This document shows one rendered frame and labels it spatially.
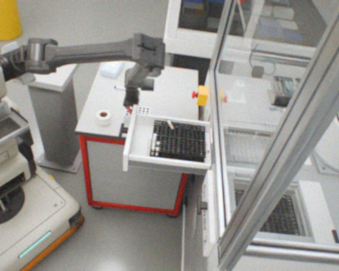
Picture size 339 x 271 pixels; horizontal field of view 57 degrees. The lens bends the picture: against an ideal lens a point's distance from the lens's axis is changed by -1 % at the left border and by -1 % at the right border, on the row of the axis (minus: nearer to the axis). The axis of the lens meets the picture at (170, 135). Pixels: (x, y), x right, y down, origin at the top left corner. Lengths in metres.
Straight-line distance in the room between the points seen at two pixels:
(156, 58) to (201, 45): 1.05
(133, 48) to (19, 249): 1.22
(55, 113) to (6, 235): 0.72
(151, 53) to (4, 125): 0.57
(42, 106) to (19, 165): 0.69
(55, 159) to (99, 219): 0.56
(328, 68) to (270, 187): 0.26
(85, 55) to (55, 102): 0.98
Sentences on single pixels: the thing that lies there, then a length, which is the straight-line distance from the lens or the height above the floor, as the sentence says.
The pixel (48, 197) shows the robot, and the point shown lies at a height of 0.28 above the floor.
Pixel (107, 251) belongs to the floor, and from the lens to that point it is 2.01.
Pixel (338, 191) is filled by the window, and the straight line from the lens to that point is 0.72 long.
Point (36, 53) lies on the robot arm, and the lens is 1.09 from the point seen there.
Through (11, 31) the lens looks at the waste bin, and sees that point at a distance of 3.76.
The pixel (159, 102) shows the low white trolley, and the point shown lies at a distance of 1.68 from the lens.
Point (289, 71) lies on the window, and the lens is 0.66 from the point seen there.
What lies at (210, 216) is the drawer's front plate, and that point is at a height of 0.93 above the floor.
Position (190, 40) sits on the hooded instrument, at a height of 0.90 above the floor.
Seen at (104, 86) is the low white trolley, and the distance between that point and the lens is 1.77.
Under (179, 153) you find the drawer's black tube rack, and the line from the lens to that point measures 1.25.
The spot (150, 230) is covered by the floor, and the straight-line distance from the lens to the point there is 2.07.
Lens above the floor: 1.84
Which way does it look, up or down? 46 degrees down
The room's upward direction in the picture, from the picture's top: 10 degrees clockwise
